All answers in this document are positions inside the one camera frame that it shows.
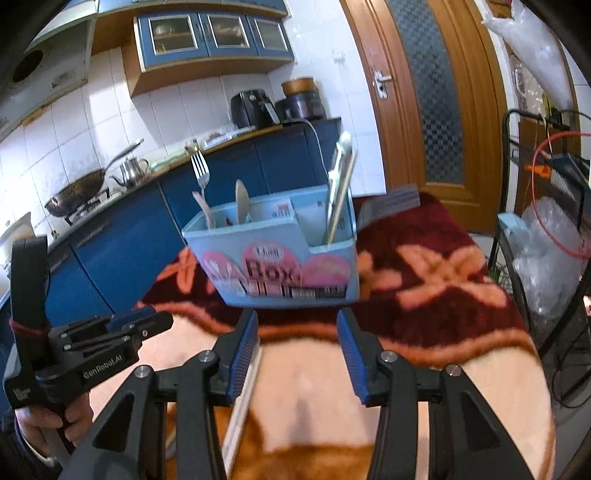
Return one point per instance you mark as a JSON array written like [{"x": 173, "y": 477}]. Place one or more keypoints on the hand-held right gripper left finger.
[{"x": 242, "y": 360}]

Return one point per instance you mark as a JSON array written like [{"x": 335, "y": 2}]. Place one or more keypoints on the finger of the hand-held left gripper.
[{"x": 147, "y": 325}]

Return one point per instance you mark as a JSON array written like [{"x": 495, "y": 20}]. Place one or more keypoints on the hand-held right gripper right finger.
[{"x": 353, "y": 364}]

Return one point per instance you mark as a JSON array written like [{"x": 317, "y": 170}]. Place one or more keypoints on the light blue utensil box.
[{"x": 272, "y": 240}]

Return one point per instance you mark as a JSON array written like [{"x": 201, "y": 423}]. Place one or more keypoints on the beige plastic spoon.
[{"x": 242, "y": 201}]

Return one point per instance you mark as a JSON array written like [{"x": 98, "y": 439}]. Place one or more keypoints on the steel fork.
[{"x": 201, "y": 173}]

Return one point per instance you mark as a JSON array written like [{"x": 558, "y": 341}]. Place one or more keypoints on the steel knife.
[{"x": 339, "y": 175}]

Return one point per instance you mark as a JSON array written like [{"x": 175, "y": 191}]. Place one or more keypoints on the person's left hand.
[{"x": 46, "y": 431}]

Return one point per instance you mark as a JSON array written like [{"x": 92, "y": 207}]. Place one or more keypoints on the blue base cabinets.
[{"x": 124, "y": 249}]

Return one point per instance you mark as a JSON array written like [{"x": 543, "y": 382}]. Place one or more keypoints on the printed plush blanket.
[{"x": 415, "y": 300}]

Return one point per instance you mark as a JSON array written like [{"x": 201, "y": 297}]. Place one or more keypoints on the gas stove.
[{"x": 90, "y": 207}]

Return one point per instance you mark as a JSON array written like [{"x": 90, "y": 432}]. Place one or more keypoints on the black wok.
[{"x": 76, "y": 194}]

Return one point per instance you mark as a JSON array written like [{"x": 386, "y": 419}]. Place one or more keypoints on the steel kettle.
[{"x": 131, "y": 173}]

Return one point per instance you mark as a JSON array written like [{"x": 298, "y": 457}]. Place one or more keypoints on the light blue plastic lid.
[{"x": 512, "y": 230}]

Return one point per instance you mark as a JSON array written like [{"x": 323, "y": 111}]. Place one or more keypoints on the clear plastic bag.
[{"x": 549, "y": 258}]

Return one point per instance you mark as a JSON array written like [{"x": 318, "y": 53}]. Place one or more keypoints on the wooden door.
[{"x": 369, "y": 138}]

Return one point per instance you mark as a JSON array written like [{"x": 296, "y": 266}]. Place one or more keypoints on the black air fryer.
[{"x": 247, "y": 110}]

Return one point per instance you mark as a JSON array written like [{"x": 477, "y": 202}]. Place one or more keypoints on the range hood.
[{"x": 46, "y": 78}]

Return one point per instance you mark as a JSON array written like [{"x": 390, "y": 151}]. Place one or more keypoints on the brown pot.
[{"x": 300, "y": 86}]

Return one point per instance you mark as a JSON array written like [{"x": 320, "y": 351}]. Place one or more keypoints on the dark blue case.
[{"x": 570, "y": 173}]

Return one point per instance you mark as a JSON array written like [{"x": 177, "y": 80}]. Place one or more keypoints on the white plastic bag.
[{"x": 535, "y": 41}]

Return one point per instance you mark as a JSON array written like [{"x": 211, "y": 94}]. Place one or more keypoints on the blue wall cabinet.
[{"x": 194, "y": 46}]

